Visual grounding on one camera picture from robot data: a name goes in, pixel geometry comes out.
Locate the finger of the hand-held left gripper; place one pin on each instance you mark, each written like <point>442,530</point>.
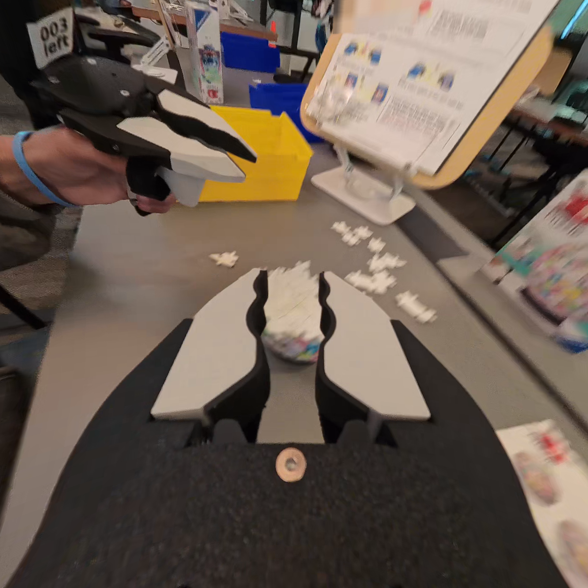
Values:
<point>202,163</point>
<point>183,103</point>

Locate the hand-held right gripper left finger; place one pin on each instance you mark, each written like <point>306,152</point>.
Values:
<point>211,363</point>

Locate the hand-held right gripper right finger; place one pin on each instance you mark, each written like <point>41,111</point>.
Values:
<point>372,363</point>

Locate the white puzzle pieces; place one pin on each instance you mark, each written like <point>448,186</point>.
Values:
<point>376,280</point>

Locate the partly built white puzzle ball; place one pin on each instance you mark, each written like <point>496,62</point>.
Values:
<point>291,321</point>

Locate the person's left forearm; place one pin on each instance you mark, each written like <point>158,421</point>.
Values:
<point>9,177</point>

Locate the colourful puzzle box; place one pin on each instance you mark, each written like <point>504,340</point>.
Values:
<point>551,275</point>

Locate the person's left hand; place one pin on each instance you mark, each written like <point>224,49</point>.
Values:
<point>82,174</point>

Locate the tall printed carton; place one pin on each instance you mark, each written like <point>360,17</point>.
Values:
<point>209,69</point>

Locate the yellow plastic bin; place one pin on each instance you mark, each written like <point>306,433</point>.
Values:
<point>271,156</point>

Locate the blue plastic bin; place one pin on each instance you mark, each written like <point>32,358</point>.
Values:
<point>248,55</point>
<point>280,99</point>

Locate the brown background table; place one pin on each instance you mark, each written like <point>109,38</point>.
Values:
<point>248,30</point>

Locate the blue wristband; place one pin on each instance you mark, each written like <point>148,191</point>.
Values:
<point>23,172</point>

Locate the instruction sheet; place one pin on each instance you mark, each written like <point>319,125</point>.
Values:
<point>413,92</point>

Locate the printed paper sheet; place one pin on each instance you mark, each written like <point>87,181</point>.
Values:
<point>551,496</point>

